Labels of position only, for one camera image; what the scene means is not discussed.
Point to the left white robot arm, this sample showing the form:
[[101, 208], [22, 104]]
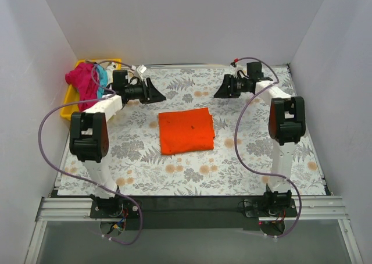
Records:
[[89, 140]]

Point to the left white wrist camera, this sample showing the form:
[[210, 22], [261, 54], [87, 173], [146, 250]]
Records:
[[139, 71]]

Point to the orange t shirt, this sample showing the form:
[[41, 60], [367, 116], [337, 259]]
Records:
[[186, 131]]

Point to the aluminium mounting rail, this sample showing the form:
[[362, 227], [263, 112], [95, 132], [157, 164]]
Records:
[[83, 208]]

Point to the magenta t shirt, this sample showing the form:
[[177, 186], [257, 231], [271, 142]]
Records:
[[82, 79]]

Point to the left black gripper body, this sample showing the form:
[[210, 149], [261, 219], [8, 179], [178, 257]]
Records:
[[147, 90]]

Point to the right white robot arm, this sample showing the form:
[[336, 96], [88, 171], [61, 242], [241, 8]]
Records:
[[286, 126]]

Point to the teal t shirt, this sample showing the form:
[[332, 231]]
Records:
[[102, 80]]

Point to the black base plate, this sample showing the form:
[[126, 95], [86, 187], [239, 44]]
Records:
[[132, 218]]

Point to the yellow plastic bin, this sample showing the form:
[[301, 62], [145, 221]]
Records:
[[72, 101]]

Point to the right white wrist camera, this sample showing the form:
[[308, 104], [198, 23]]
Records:
[[237, 70]]

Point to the white t shirt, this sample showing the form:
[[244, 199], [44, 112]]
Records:
[[111, 66]]

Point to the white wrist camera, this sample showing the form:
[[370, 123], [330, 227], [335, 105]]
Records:
[[237, 70], [139, 71]]

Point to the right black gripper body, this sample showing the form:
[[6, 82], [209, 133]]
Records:
[[230, 85]]

